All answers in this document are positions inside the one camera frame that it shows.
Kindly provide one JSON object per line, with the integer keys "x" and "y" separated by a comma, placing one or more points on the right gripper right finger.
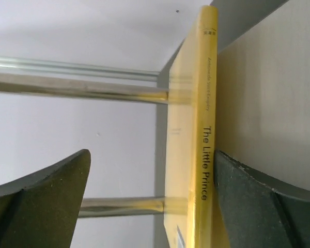
{"x": 259, "y": 210}

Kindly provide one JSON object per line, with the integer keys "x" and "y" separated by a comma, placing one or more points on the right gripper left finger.
{"x": 41, "y": 209}

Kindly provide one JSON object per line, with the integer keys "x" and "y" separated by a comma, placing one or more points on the yellow Little Prince book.
{"x": 192, "y": 216}

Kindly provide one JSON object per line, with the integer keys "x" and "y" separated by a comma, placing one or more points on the white two-tier shelf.
{"x": 263, "y": 67}

